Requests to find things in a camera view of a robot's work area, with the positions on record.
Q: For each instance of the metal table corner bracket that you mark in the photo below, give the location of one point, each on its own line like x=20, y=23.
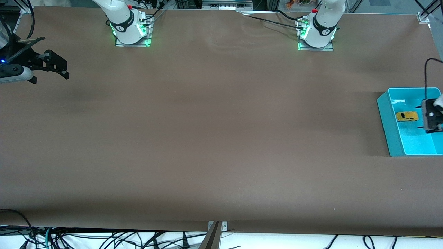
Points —
x=424, y=18
x=24, y=9

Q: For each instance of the black power plug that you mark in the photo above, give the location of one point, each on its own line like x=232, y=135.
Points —
x=185, y=242
x=155, y=243

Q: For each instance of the small metal table bracket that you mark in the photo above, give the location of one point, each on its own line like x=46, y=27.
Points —
x=225, y=226

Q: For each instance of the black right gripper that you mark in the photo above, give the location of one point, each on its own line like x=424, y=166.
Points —
x=32, y=61

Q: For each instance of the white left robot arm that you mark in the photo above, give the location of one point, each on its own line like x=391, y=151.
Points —
x=325, y=17

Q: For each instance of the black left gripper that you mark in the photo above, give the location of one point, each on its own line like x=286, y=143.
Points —
x=420, y=127

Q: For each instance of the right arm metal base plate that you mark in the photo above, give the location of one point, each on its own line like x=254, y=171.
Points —
x=147, y=34

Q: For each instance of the grey aluminium frame equipment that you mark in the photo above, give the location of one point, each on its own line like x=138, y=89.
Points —
x=226, y=4

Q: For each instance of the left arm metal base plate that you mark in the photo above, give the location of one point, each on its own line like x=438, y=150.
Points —
x=328, y=48

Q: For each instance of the teal plastic bin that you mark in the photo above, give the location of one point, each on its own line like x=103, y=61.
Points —
x=391, y=131

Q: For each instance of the orange background object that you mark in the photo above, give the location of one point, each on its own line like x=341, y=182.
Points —
x=290, y=3

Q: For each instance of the yellow beetle toy car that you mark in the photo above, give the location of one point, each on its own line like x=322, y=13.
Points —
x=407, y=116

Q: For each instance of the dark slanted beam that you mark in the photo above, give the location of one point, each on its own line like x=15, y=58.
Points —
x=211, y=240

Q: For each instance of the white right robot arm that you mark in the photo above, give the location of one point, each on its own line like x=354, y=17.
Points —
x=121, y=14

